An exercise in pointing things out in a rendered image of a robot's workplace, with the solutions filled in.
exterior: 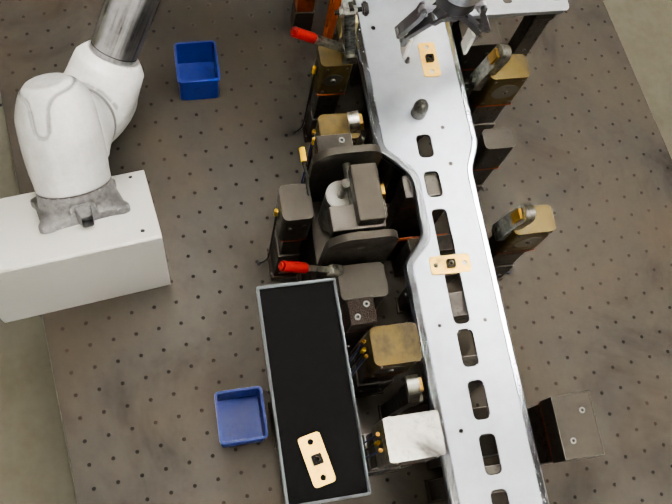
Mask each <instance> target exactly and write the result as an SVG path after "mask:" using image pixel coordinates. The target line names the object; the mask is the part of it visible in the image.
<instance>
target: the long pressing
mask: <svg viewBox="0 0 672 504"><path fill-rule="evenodd" d="M362 1H366V2H368V6H369V14H368V16H364V15H362V12H358V15H357V16H358V22H359V23H358V27H357V30H356V34H355V49H356V54H357V57H358V64H359V69H360V75H361V80H362V85H363V90H364V95H365V101H366V106H367V111H368V116H369V122H370V127H371V132H372V137H373V142H374V144H376V145H379V146H380V147H381V151H382V159H384V160H385V161H386V162H388V163H389V164H391V165H392V166H393V167H395V168H396V169H398V170H399V171H401V172H402V173H403V174H405V175H406V177H407V178H408V179H409V181H410V184H411V189H412V194H413V199H414V204H415V209H416V214H417V219H418V223H419V228H420V240H419V242H418V244H417V245H416V246H415V248H414V249H413V250H412V252H411V253H410V254H409V256H408V257H407V259H406V261H405V263H404V275H405V281H406V286H407V291H408V296H409V301H410V306H411V312H412V317H413V322H414V324H415V325H416V326H417V331H418V336H419V341H420V346H421V352H422V358H421V363H422V368H423V373H424V379H425V384H426V389H427V394H428V399H429V404H430V409H431V411H432V410H437V411H438V414H439V420H440V425H441V430H442V435H443V440H444V445H445V450H446V454H445V455H443V456H440V461H441V466H442V471H443V476H444V482H445V487H446V492H447V497H448V502H449V504H492V499H491V493H492V492H493V491H497V490H504V491H505V492H506V496H507V500H508V504H549V501H548V497H547V493H546V488H545V484H544V480H543V475H542V471H541V467H540V462H539V458H538V453H537V449H536V445H535V440H534V436H533V432H532V427H531V423H530V419H529V414H528V410H527V405H526V401H525V397H524V392H523V388H522V384H521V379H520V375H519V371H518V366H517V362H516V357H515V353H514V349H513V344H512V340H511V336H510V331H509V327H508V323H507V318H506V314H505V309H504V305H503V301H502V296H501V292H500V288H499V283H498V279H497V274H496V270H495V266H494V261H493V257H492V253H491V248H490V244H489V240H488V235H487V231H486V226H485V222H484V218H483V213H482V209H481V205H480V200H479V196H478V192H477V187H476V183H475V178H474V174H473V167H474V162H475V157H476V153H477V148H478V140H477V136H476V131H475V127H474V123H473V119H472V114H471V110H470V106H469V102H468V97H467V93H466V89H465V84H464V80H463V76H462V72H461V67H460V63H459V59H458V54H457V50H456V46H455V42H454V37H453V33H452V29H451V25H450V22H443V23H440V24H439V25H437V26H431V27H429V28H428V29H426V30H424V31H423V32H421V33H419V34H418V35H416V36H414V37H413V38H412V39H413V41H412V44H411V47H410V49H409V52H408V54H407V57H408V56H409V57H410V60H409V61H410V63H409V64H406V63H405V62H404V61H405V60H406V59H402V55H401V50H400V41H399V39H397V38H396V34H395V29H394V27H395V26H396V25H398V24H399V23H400V22H401V21H402V20H403V19H404V18H405V17H407V16H408V15H409V14H410V13H411V12H412V11H413V10H414V9H416V7H417V6H418V4H419V2H421V1H425V5H432V4H433V3H434V2H435V1H436V0H353V5H357V7H360V6H361V3H362ZM372 26H374V27H375V30H372V29H371V27H372ZM427 42H433V43H434V44H435V49H436V53H437V58H438V62H439V66H440V71H441V75H440V76H437V77H425V76H424V73H423V68H422V64H421V59H420V55H419V50H418V44H419V43H427ZM407 57H406V58H407ZM418 99H425V100H427V102H428V104H429V108H428V111H427V113H426V115H425V117H424V118H423V119H422V120H416V119H414V118H413V117H412V116H411V109H412V107H413V105H414V103H415V102H416V101H417V100H418ZM441 126H444V127H445V129H441ZM419 136H428V137H429V138H430V142H431V147H432V151H433V155H432V156H431V157H421V156H420V154H419V150H418V145H417V140H416V138H417V137H419ZM449 162H452V163H453V165H452V166H450V165H449V164H448V163H449ZM430 172H435V173H436V174H437V175H438V179H439V184H440V189H441V195H440V196H436V197H431V196H429V195H428V193H427V188H426V183H425V179H424V174H425V173H430ZM435 210H444V211H445V213H446V217H447V221H448V226H449V230H450V235H451V240H452V244H453V249H454V254H464V253H467V254H469V257H470V262H471V267H472V270H471V271H469V272H460V273H457V274H458V275H459V277H460V282H461V286H462V291H463V296H464V300H465V305H466V310H467V314H468V321H467V322H466V323H456V322H455V321H454V317H453V312H452V308H451V303H450V298H449V293H448V289H447V284H446V279H445V275H446V274H441V275H432V274H431V269H430V264H429V258H430V257H434V256H441V255H440V250H439V246H438V241H437V236H436V231H435V226H434V222H433V217H432V212H433V211H435ZM483 318H486V319H487V321H486V322H484V321H483ZM438 324H441V327H438ZM460 330H470V331H471V333H472V338H473V342H474V347H475V352H476V356H477V364H476V365H475V366H465V365H464V364H463V360H462V355H461V351H460V346H459V341H458V336H457V333H458V331H460ZM474 381H480V382H481V383H482V384H483V389H484V393H485V398H486V403H487V407H488V412H489V416H488V417H487V418H485V419H476V418H475V417H474V413H473V408H472V403H471V398H470V394H469V389H468V384H469V383H470V382H474ZM459 429H463V433H459ZM488 434H490V435H492V436H493V437H494V440H495V445H496V449H497V454H498V459H499V463H500V468H501V469H500V472H499V473H496V474H488V473H487V472H486V470H485V465H484V461H483V456H482V451H481V446H480V441H479V438H480V436H482V435H488Z"/></svg>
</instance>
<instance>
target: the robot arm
mask: <svg viewBox="0 0 672 504"><path fill-rule="evenodd" d="M159 1H160V0H105V3H104V5H103V8H102V11H101V14H100V17H99V20H98V23H97V25H96V28H95V31H94V34H93V37H92V40H89V41H87V42H85V43H83V44H81V45H79V46H77V47H76V49H75V51H74V52H73V55H72V57H71V59H70V61H69V63H68V65H67V67H66V69H65V71H64V73H47V74H43V75H39V76H36V77H34V78H32V79H30V80H28V81H27V82H26V83H25V84H24V85H23V87H22V88H21V89H20V90H19V92H18V95H17V98H16V103H15V111H14V122H15V128H16V133H17V137H18V141H19V145H20V149H21V153H22V156H23V160H24V163H25V166H26V169H27V172H28V175H29V177H30V179H31V182H32V184H33V187H34V190H35V193H36V197H33V198H32V199H31V200H30V203H31V207H32V208H34V209H35V210H36V211H37V214H38V217H39V221H40V222H39V225H38V229H39V232H40V234H50V233H53V232H55V231H58V230H61V229H64V228H68V227H71V226H75V225H79V224H80V225H81V226H82V227H84V228H87V227H91V226H93V225H95V222H94V220H98V219H102V218H106V217H109V216H114V215H121V214H126V213H128V212H130V210H131V208H130V204H129V203H128V202H127V201H125V200H123V198H122V196H121V195H120V193H119V191H118V190H117V188H116V186H117V185H116V181H115V179H112V177H111V173H110V168H109V162H108V157H109V154H110V149H111V143H112V142H113V141H114V140H115V139H117V137H118V136H119V135H120V134H121V133H122V132H123V131H124V129H125V128H126V127H127V125H128V124H129V122H130V121H131V119H132V117H133V115H134V113H135V111H136V107H137V102H138V96H139V92H140V89H141V85H142V82H143V78H144V73H143V69H142V67H141V64H140V62H139V60H138V55H139V53H140V50H141V48H142V45H143V42H144V40H145V37H146V35H147V32H148V29H149V27H150V24H151V22H152V19H153V16H154V14H155V11H156V8H157V6H158V3H159ZM474 9H475V10H476V11H477V12H478V14H480V17H481V21H482V23H481V24H479V22H478V21H477V20H476V19H475V18H474V17H473V16H472V15H471V14H470V13H471V12H472V11H473V10H474ZM487 10H488V8H487V4H486V0H436V1H435V2H434V3H433V4H432V5H425V1H421V2H419V4H418V6H417V7H416V9H414V10H413V11H412V12H411V13H410V14H409V15H408V16H407V17H405V18H404V19H403V20H402V21H401V22H400V23H399V24H398V25H396V26H395V27H394V29H395V34H396V38H397V39H399V41H400V50H401V55H402V59H406V57H407V54H408V52H409V49H410V47H411V44H412V41H413V39H412V38H413V37H414V36H416V35H418V34H419V33H421V32H423V31H424V30H426V29H428V28H429V27H431V26H437V25H439V24H440V23H443V22H457V21H458V20H460V21H461V22H462V23H463V24H466V25H467V26H468V29H467V31H466V33H465V35H464V37H463V39H462V41H461V47H462V52H463V55H466V54H467V52H468V50H469V49H470V47H471V45H472V43H473V42H475V41H477V39H480V38H482V37H483V36H482V32H485V33H490V32H491V29H490V25H489V21H488V18H487V14H486V13H487ZM435 16H436V17H437V19H435Z"/></svg>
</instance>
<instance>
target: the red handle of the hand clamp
mask: <svg viewBox="0 0 672 504"><path fill-rule="evenodd" d="M290 34H291V37H293V38H296V39H299V40H302V41H305V42H308V43H311V44H317V45H320V46H323V47H326V48H329V49H332V50H335V51H338V52H341V53H344V45H343V43H341V42H338V41H335V40H332V39H329V38H326V37H323V36H320V35H317V34H316V33H314V32H311V31H308V30H305V29H302V28H299V27H296V26H294V27H293V28H292V29H291V30H290Z"/></svg>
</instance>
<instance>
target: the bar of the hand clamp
mask: <svg viewBox="0 0 672 504"><path fill-rule="evenodd" d="M338 8H339V10H334V14H335V16H336V15H339V16H340V17H342V43H343V45H344V56H346V55H350V54H355V27H356V15H358V12H362V15H364V16H368V14H369V6H368V2H366V1H362V3H361V6H360V7H357V5H353V0H341V7H338Z"/></svg>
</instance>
